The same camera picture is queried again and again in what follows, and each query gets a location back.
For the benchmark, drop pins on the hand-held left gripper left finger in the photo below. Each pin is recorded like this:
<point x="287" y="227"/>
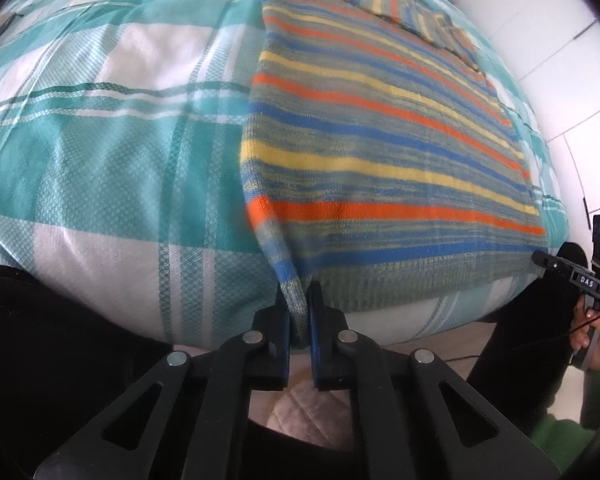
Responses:
<point x="282" y="342"/>

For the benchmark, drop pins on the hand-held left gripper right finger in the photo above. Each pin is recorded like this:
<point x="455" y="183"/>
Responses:
<point x="314" y="342"/>

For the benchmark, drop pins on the white wardrobe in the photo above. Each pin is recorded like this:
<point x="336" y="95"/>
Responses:
<point x="545" y="25"/>

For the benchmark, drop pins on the bed with teal plaid cover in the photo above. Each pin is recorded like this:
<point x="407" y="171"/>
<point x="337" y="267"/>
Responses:
<point x="105" y="160"/>

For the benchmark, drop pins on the striped knit sweater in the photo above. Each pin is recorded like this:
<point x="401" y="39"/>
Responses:
<point x="380" y="160"/>

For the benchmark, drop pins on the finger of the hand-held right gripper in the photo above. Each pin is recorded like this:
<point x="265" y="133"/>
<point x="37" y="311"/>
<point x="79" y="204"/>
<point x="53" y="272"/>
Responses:
<point x="567" y="272"/>

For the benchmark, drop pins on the person's black pants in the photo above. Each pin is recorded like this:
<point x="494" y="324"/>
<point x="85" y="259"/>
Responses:
<point x="55" y="360"/>

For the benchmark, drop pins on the pale quilted cloth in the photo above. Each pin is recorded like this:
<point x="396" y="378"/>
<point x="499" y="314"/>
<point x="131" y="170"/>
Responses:
<point x="300" y="420"/>

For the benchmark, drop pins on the person's green sleeved forearm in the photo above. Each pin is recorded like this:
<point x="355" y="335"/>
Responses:
<point x="580" y="425"/>

